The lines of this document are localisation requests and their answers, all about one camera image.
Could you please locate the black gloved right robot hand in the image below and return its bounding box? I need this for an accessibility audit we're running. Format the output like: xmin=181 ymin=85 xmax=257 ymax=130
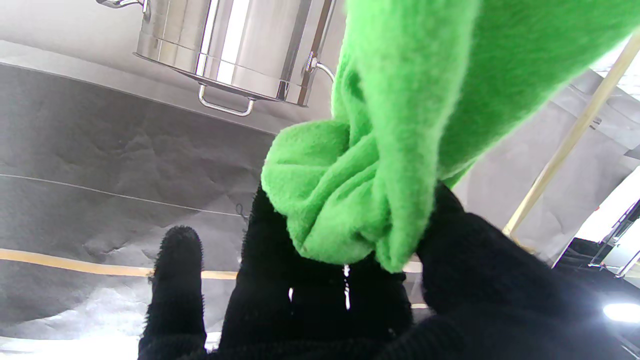
xmin=137 ymin=182 xmax=640 ymax=360

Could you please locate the green microfibre towel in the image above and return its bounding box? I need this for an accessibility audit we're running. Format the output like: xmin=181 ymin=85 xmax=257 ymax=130
xmin=261 ymin=0 xmax=640 ymax=273

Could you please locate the wooden drying rack stand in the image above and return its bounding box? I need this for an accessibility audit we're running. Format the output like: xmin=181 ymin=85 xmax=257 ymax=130
xmin=0 ymin=32 xmax=640 ymax=281

